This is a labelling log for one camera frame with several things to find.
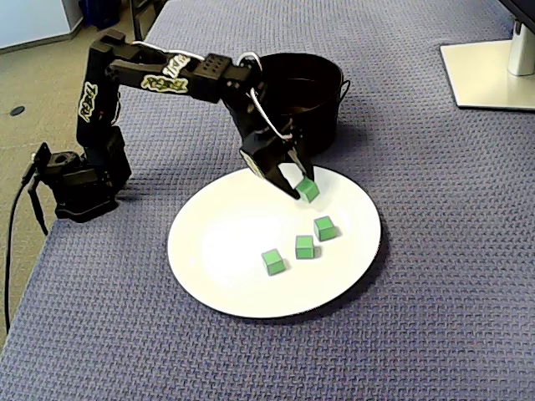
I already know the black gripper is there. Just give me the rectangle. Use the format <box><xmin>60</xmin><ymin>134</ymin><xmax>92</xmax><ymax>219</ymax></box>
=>
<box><xmin>227</xmin><ymin>89</ymin><xmax>317</xmax><ymax>202</ymax></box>

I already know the silver monitor stand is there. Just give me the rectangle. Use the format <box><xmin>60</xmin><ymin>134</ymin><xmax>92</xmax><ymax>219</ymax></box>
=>
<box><xmin>439</xmin><ymin>18</ymin><xmax>535</xmax><ymax>112</ymax></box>

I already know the blue woven table cloth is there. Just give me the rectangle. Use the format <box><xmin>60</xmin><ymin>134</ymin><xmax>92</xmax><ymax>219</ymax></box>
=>
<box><xmin>0</xmin><ymin>0</ymin><xmax>535</xmax><ymax>401</ymax></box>

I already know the green cube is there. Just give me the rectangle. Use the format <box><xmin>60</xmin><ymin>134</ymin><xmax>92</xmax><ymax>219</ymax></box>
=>
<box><xmin>261</xmin><ymin>248</ymin><xmax>286</xmax><ymax>277</ymax></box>
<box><xmin>313</xmin><ymin>215</ymin><xmax>337</xmax><ymax>242</ymax></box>
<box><xmin>294</xmin><ymin>235</ymin><xmax>315</xmax><ymax>261</ymax></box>
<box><xmin>295</xmin><ymin>176</ymin><xmax>321</xmax><ymax>205</ymax></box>

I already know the white red servo wire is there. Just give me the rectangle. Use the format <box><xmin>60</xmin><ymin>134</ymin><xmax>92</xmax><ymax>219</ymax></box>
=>
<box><xmin>237</xmin><ymin>51</ymin><xmax>293</xmax><ymax>141</ymax></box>

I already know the white round plate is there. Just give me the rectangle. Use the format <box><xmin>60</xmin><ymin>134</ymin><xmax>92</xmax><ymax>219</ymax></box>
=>
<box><xmin>166</xmin><ymin>163</ymin><xmax>384</xmax><ymax>321</ymax></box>

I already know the black cable plugged into robot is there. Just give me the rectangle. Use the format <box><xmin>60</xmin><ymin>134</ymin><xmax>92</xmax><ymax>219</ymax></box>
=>
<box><xmin>3</xmin><ymin>160</ymin><xmax>38</xmax><ymax>335</ymax></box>

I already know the blue bin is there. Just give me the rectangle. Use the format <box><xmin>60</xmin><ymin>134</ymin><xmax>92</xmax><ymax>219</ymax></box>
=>
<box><xmin>78</xmin><ymin>0</ymin><xmax>123</xmax><ymax>31</ymax></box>

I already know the short black cable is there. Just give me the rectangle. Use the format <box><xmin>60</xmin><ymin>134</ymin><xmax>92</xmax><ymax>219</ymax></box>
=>
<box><xmin>27</xmin><ymin>183</ymin><xmax>50</xmax><ymax>237</ymax></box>

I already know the black metal bucket container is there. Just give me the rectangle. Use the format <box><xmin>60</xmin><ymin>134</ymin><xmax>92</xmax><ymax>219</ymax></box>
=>
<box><xmin>250</xmin><ymin>52</ymin><xmax>351</xmax><ymax>160</ymax></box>

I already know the dark furniture frame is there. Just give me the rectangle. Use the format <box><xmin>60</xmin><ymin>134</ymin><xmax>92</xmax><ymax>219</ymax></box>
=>
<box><xmin>128</xmin><ymin>0</ymin><xmax>171</xmax><ymax>46</ymax></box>

